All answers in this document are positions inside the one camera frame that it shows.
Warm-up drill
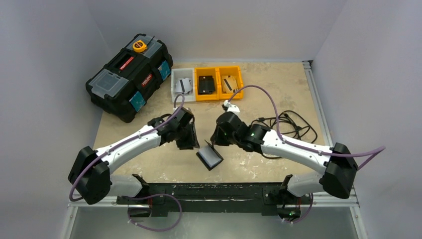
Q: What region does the yellow plastic bin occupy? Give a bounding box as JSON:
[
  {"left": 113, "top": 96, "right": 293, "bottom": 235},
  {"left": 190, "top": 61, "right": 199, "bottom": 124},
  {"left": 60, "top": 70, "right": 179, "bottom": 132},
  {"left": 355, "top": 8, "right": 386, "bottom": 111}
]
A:
[
  {"left": 194, "top": 67, "right": 219, "bottom": 102},
  {"left": 217, "top": 66, "right": 244, "bottom": 100}
]

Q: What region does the right yellow plastic bin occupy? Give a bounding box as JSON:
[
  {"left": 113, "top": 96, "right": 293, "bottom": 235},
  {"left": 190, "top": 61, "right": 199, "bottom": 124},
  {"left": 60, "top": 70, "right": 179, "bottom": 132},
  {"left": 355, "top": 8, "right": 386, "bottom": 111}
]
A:
[{"left": 217, "top": 66, "right": 244, "bottom": 100}]

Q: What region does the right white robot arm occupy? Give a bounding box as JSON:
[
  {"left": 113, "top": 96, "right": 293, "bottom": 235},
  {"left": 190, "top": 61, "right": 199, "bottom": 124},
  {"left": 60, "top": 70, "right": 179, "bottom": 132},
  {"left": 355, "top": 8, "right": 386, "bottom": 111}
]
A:
[{"left": 211, "top": 112, "right": 358, "bottom": 203}]

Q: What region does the black leather card holder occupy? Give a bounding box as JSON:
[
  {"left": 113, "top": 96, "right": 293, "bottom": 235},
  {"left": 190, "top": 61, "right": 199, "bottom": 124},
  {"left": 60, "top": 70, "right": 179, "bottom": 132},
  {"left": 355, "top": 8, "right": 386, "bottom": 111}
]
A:
[{"left": 196, "top": 141, "right": 224, "bottom": 171}]

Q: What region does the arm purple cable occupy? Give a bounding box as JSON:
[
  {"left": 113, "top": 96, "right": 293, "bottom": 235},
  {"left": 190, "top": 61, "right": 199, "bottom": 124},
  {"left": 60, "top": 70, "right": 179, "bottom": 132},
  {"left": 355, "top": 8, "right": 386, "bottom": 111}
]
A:
[
  {"left": 227, "top": 85, "right": 386, "bottom": 171},
  {"left": 68, "top": 94, "right": 186, "bottom": 202}
]

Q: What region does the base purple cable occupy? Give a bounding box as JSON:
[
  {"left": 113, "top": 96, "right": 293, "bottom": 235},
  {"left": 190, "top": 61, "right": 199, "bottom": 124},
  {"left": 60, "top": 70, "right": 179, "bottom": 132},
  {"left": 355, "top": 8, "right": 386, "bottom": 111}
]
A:
[
  {"left": 281, "top": 194, "right": 315, "bottom": 225},
  {"left": 127, "top": 193, "right": 183, "bottom": 232}
]

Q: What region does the white plastic bin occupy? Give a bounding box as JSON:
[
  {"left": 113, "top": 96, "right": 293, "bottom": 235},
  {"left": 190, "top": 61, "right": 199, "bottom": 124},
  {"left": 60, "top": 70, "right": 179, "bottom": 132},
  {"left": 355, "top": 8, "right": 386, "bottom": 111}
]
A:
[{"left": 171, "top": 68, "right": 197, "bottom": 103}]

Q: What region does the gold credit cards stack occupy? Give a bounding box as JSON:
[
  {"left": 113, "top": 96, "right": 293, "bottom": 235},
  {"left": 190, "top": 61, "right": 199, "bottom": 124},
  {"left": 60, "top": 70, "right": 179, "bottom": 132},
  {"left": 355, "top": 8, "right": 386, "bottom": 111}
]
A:
[{"left": 221, "top": 75, "right": 238, "bottom": 94}]

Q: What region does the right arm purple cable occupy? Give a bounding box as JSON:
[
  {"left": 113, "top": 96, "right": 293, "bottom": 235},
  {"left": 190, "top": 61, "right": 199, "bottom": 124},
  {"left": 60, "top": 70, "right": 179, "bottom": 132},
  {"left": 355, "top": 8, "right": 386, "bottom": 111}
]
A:
[{"left": 227, "top": 85, "right": 386, "bottom": 171}]

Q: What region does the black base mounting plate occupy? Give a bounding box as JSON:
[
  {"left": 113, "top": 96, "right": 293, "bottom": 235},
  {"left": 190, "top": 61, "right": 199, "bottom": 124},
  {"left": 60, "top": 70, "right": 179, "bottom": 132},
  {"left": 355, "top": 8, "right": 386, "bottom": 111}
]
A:
[{"left": 116, "top": 182, "right": 311, "bottom": 219}]

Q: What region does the middle yellow plastic bin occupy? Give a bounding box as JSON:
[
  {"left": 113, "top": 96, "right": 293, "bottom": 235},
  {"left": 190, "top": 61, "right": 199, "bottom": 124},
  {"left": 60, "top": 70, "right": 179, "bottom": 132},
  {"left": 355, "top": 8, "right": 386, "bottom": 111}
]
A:
[{"left": 194, "top": 67, "right": 219, "bottom": 102}]

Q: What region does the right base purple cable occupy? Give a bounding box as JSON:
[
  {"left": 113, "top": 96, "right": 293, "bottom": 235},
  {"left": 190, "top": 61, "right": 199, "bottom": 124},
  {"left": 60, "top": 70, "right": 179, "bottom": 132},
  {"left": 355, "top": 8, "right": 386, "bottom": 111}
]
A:
[{"left": 281, "top": 194, "right": 315, "bottom": 225}]

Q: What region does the silver credit cards stack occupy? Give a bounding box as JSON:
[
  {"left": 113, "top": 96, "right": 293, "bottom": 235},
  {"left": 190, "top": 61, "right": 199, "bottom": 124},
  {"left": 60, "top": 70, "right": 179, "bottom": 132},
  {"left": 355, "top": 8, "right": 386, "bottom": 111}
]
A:
[{"left": 174, "top": 78, "right": 193, "bottom": 95}]

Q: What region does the black plastic toolbox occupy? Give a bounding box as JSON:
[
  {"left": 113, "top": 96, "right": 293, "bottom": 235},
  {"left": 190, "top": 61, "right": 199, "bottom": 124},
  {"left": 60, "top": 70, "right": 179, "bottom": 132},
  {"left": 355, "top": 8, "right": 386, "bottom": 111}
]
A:
[{"left": 85, "top": 33, "right": 173, "bottom": 123}]

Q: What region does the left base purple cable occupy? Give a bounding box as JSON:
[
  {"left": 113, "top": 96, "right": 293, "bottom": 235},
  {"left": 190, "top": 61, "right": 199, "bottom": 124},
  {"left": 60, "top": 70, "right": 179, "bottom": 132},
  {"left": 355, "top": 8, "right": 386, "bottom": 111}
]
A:
[{"left": 127, "top": 193, "right": 183, "bottom": 232}]

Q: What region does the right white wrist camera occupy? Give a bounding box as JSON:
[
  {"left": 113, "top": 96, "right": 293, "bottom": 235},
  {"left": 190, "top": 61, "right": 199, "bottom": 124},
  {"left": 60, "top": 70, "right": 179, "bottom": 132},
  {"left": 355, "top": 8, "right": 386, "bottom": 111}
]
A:
[{"left": 222, "top": 100, "right": 240, "bottom": 116}]

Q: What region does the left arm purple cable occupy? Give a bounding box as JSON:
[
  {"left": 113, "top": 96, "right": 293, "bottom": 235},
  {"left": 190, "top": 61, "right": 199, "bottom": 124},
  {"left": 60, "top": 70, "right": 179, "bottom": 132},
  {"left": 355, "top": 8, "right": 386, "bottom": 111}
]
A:
[{"left": 68, "top": 94, "right": 186, "bottom": 202}]

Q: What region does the black cable on table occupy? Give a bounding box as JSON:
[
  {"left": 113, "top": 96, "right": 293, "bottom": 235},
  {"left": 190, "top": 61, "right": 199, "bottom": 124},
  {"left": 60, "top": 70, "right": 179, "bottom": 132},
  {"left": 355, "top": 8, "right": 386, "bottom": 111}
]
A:
[{"left": 250, "top": 110, "right": 318, "bottom": 160}]

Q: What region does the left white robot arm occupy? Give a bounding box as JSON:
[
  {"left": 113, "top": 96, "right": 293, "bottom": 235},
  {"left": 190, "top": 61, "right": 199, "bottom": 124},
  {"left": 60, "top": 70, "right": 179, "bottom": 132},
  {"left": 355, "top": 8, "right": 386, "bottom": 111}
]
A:
[{"left": 68, "top": 107, "right": 199, "bottom": 205}]

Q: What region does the yellow tape measure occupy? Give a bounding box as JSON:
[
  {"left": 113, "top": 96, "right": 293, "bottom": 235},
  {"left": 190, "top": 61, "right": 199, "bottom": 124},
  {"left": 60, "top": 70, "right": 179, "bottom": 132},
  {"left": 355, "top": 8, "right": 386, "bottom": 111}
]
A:
[{"left": 132, "top": 40, "right": 148, "bottom": 53}]

